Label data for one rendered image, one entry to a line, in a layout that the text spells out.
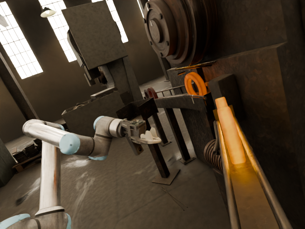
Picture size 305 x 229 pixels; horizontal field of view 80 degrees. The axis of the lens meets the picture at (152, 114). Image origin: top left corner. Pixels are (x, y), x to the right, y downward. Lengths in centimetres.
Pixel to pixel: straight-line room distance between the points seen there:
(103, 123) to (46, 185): 55
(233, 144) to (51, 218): 104
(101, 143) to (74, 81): 1012
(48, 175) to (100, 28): 289
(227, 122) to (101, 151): 64
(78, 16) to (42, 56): 774
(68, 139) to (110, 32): 305
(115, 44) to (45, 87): 791
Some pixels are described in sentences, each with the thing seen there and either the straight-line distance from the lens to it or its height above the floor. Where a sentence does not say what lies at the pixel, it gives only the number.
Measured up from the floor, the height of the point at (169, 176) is 1.
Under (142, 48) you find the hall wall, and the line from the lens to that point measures 1158.
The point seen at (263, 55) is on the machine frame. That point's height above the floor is 85.
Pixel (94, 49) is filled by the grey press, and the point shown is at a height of 155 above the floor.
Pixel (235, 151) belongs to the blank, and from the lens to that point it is 48.
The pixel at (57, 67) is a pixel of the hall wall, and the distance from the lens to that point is 1112.
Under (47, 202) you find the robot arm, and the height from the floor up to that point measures 48.
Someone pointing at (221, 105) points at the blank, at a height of 77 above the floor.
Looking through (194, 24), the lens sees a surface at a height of 106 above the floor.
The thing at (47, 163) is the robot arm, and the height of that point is 65.
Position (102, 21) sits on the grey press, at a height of 195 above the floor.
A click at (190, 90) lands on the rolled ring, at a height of 73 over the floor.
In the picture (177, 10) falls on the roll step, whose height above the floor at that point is 114.
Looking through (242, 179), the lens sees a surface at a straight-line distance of 50.
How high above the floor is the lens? 98
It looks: 15 degrees down
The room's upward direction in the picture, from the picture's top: 22 degrees counter-clockwise
